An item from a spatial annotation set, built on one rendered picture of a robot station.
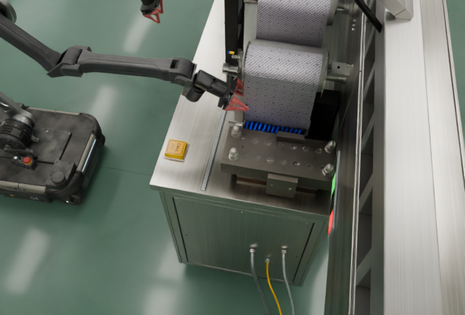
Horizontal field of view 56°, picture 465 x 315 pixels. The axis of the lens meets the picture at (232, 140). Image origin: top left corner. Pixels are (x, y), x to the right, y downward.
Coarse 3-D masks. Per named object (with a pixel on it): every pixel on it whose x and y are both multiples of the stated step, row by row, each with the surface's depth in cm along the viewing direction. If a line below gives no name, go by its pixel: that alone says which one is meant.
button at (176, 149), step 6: (168, 144) 165; (174, 144) 165; (180, 144) 165; (186, 144) 165; (168, 150) 163; (174, 150) 163; (180, 150) 163; (168, 156) 164; (174, 156) 163; (180, 156) 162
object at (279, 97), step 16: (256, 80) 140; (272, 80) 139; (288, 80) 137; (256, 96) 146; (272, 96) 145; (288, 96) 143; (304, 96) 142; (256, 112) 153; (272, 112) 152; (288, 112) 150; (304, 112) 148
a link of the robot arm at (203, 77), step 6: (198, 72) 144; (204, 72) 144; (198, 78) 142; (204, 78) 143; (210, 78) 144; (192, 84) 146; (198, 84) 144; (204, 84) 143; (210, 84) 144; (198, 90) 147; (204, 90) 146
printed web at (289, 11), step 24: (264, 0) 144; (288, 0) 143; (312, 0) 142; (264, 24) 152; (288, 24) 150; (312, 24) 147; (264, 48) 139; (264, 72) 138; (288, 72) 136; (312, 72) 135
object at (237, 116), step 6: (234, 66) 151; (228, 72) 152; (234, 72) 151; (234, 78) 155; (240, 78) 152; (240, 90) 158; (240, 96) 161; (234, 114) 170; (240, 114) 169; (228, 120) 173; (234, 120) 173; (240, 120) 172
